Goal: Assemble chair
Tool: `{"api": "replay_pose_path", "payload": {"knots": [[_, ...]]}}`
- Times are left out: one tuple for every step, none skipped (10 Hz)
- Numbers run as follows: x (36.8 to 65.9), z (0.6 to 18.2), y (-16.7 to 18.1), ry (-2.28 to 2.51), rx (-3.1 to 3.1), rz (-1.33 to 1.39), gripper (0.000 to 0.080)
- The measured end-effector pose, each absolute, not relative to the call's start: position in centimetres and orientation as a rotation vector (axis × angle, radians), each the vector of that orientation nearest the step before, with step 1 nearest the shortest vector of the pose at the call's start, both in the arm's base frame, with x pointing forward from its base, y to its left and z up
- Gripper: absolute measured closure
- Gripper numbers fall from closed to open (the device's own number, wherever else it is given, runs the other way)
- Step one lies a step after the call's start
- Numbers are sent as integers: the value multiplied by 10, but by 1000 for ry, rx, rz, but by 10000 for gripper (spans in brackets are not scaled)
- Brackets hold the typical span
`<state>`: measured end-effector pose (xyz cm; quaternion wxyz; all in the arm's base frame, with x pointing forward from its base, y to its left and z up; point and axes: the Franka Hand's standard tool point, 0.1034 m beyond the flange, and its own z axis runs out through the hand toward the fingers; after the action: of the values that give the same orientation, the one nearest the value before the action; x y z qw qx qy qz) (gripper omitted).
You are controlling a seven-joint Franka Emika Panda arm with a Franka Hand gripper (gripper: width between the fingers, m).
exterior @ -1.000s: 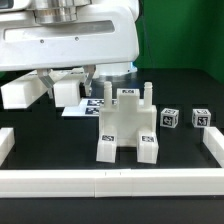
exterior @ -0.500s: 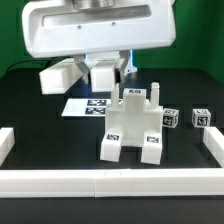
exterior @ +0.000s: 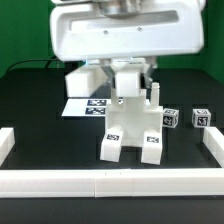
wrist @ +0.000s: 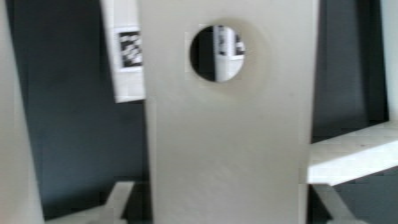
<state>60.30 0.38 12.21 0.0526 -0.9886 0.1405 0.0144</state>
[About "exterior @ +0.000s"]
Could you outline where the white tagged chair nut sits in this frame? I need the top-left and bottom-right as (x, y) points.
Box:
(163, 108), (179, 128)

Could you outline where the black cable bundle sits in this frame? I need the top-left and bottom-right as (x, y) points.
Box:
(6, 58), (63, 73)

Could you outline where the white chair back frame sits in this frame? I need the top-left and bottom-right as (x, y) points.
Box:
(65, 58), (150, 98)

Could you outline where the white chair seat plate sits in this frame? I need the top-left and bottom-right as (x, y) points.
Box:
(104, 82), (163, 147)

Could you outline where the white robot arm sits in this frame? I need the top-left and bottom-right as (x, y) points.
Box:
(50, 0), (205, 97)

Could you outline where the white marker base sheet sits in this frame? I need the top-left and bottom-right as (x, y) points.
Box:
(62, 98), (111, 117)

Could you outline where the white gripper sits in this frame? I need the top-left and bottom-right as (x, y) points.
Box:
(50, 1), (204, 89)

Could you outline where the white U-shaped fence frame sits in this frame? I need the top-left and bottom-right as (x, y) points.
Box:
(0, 128), (224, 198)

